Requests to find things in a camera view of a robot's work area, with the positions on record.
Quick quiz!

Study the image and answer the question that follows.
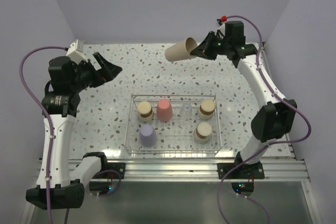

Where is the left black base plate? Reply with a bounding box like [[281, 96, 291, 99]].
[[106, 162, 126, 180]]

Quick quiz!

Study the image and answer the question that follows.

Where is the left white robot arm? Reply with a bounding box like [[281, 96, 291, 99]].
[[26, 52, 122, 210]]

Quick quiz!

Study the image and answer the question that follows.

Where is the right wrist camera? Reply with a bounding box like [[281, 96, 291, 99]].
[[217, 15, 227, 34]]

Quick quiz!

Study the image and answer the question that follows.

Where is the tall beige cup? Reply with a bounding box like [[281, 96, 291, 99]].
[[165, 37, 198, 62]]

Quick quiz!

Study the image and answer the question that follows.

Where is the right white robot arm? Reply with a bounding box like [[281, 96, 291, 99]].
[[191, 16, 297, 178]]

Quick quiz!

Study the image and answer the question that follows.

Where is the red plastic cup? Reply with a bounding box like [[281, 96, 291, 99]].
[[156, 99, 173, 122]]

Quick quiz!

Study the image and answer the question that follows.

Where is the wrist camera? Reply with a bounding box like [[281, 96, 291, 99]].
[[217, 15, 227, 34], [66, 39, 88, 64]]

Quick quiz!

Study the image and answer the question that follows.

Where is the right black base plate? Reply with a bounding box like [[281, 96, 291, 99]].
[[217, 162, 265, 179]]

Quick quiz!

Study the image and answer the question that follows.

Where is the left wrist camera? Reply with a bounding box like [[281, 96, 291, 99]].
[[66, 39, 88, 64]]

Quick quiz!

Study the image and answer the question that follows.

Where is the aluminium mounting rail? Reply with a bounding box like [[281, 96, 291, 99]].
[[33, 157, 308, 182]]

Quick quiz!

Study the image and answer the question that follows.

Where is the cream steel cup brown band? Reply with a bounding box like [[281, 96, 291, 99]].
[[197, 99, 216, 120]]

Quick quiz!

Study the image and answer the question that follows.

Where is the steel cup back row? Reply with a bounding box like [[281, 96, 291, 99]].
[[193, 122, 213, 144]]

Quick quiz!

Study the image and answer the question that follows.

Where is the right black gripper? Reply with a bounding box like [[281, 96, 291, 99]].
[[191, 31, 231, 61]]

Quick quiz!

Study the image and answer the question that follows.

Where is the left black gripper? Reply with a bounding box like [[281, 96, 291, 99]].
[[69, 52, 121, 92]]

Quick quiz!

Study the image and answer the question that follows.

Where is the clear glass cup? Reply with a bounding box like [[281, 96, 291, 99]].
[[180, 103, 193, 122]]

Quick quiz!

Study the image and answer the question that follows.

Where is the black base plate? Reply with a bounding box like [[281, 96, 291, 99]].
[[217, 162, 265, 179], [106, 162, 126, 180]]

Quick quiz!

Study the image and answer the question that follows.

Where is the purple plastic cup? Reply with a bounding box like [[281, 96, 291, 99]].
[[139, 124, 157, 147]]

